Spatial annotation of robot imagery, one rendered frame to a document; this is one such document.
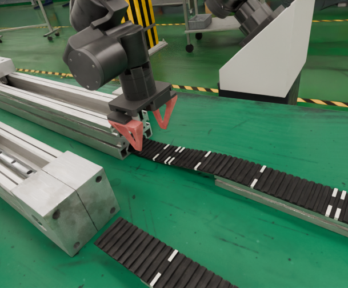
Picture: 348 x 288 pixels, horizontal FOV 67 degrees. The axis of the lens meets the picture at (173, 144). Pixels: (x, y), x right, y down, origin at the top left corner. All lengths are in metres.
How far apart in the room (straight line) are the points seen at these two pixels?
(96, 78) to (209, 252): 0.28
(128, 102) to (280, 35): 0.37
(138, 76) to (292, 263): 0.34
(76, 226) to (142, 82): 0.24
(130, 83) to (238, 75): 0.35
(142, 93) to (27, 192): 0.22
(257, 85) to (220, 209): 0.38
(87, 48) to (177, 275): 0.30
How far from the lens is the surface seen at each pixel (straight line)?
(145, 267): 0.35
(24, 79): 0.93
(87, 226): 0.43
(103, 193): 0.42
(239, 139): 0.56
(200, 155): 0.48
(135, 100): 0.45
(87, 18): 0.45
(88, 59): 0.36
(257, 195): 0.44
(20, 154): 0.60
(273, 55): 0.67
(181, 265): 0.35
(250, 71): 0.70
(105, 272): 0.41
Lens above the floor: 1.11
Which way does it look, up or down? 37 degrees down
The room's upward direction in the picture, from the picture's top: 11 degrees counter-clockwise
